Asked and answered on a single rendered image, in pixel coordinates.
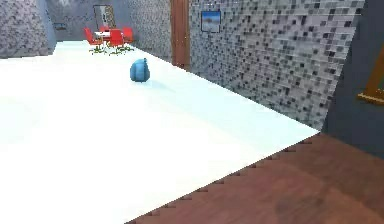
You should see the blue round bag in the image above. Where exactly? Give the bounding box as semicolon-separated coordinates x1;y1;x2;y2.
129;57;151;83

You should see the brown wooden room door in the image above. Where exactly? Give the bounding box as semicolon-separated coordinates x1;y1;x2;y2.
170;0;191;71

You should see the white dining table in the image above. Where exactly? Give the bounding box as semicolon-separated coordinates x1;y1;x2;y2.
94;30;112;51

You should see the blue framed wall picture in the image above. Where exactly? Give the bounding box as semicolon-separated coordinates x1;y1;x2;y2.
200;10;222;34

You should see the dark framed wall picture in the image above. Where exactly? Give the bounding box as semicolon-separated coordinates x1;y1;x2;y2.
92;4;117;31

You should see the yellow wooden frame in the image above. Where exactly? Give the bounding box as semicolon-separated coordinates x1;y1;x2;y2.
357;44;384;106

